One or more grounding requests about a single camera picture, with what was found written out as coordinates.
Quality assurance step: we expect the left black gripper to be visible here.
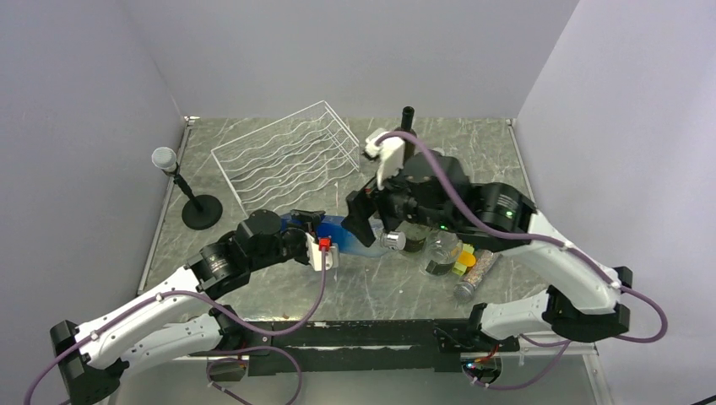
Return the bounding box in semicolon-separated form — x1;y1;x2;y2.
248;210;324;272

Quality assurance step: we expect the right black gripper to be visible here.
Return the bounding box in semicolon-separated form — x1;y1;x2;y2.
341;154;458;246

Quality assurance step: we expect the blue glass bottle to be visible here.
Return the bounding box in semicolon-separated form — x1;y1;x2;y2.
280;213;406;257

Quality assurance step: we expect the labelled dark wine bottle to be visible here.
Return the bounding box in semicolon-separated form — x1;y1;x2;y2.
403;223;431;253

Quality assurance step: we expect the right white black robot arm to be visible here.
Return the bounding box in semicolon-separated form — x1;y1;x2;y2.
341;154;632;350

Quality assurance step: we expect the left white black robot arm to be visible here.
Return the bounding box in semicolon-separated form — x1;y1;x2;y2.
50;210;338;404

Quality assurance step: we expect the small clear round bottle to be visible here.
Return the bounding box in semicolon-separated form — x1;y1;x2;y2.
418;230;463;277

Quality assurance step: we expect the dark green wine bottle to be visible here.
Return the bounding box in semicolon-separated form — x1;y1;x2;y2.
399;105;417;162

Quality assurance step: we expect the glitter filled tube bottle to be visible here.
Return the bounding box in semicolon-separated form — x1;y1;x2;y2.
453;251;499;304

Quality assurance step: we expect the black microphone on stand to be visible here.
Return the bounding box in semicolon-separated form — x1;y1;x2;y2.
151;147;223;230

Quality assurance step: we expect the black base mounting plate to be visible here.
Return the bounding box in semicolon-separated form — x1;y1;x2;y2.
230;319;519;376

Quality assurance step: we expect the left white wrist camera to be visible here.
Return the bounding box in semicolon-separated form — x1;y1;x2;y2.
306;233;339;272

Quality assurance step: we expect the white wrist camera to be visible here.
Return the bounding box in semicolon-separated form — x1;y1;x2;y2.
364;127;405;190
306;233;339;272

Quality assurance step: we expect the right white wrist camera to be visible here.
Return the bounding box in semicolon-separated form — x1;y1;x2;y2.
364;127;405;190

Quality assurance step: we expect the white wire wine rack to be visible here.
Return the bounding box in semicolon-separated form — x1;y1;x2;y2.
211;100;360;214

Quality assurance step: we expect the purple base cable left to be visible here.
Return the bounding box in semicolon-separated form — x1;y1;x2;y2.
205;345;303;405

